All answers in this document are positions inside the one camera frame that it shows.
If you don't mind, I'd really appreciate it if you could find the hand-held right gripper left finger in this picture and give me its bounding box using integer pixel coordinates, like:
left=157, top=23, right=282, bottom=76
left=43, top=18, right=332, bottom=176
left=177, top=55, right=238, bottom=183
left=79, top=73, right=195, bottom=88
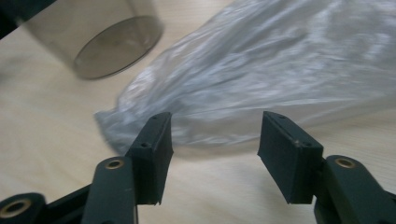
left=125, top=111, right=175, bottom=206

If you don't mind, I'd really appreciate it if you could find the clear plastic bin bag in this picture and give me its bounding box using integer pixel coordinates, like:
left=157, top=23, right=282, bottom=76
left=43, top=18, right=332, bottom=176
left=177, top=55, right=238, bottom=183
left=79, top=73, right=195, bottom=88
left=93, top=0, right=396, bottom=157

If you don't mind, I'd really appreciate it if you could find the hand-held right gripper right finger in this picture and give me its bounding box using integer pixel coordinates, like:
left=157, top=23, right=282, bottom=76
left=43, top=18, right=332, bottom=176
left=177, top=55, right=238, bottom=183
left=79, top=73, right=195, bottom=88
left=257, top=110, right=325, bottom=205

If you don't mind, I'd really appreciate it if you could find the translucent grey waste bin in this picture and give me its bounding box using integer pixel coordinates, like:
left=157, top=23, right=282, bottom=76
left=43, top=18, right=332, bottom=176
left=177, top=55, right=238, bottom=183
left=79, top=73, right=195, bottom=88
left=18, top=0, right=165, bottom=80

